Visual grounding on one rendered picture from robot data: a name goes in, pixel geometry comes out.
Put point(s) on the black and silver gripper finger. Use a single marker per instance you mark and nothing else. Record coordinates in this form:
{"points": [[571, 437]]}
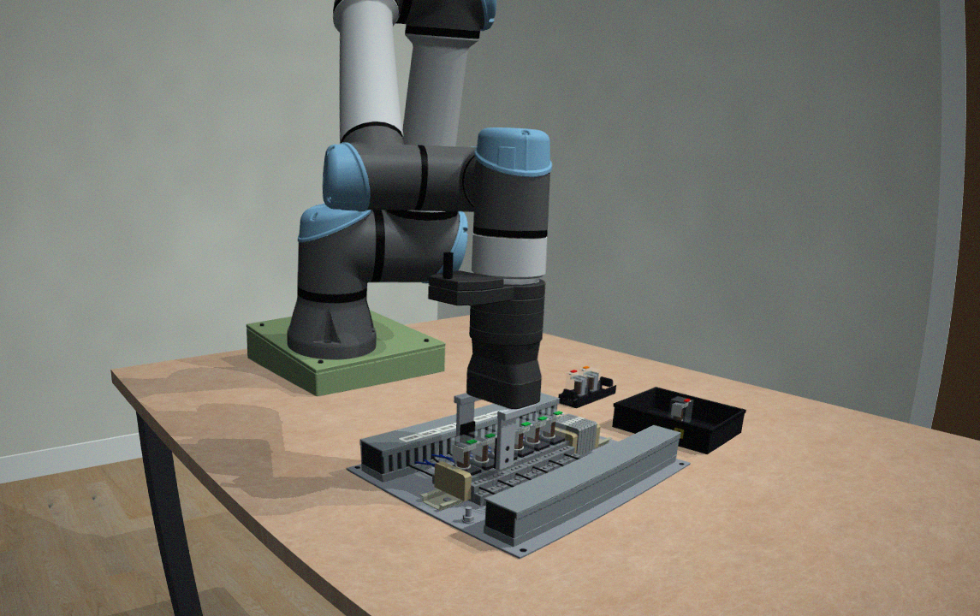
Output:
{"points": [[504, 447], [464, 413]]}

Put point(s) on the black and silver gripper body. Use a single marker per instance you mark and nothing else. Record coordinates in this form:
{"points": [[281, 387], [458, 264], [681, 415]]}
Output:
{"points": [[507, 314]]}

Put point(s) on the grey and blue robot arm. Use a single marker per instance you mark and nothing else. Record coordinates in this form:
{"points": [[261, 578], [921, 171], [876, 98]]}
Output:
{"points": [[383, 174]]}

